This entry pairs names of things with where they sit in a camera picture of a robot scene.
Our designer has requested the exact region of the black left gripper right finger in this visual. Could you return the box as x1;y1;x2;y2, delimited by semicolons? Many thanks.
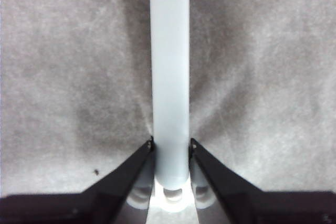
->
189;137;336;224

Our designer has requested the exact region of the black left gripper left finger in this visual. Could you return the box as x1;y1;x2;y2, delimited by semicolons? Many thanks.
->
0;136;156;224

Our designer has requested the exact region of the grey-handled sponge cup brush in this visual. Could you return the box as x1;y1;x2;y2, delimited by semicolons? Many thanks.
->
125;0;216;224

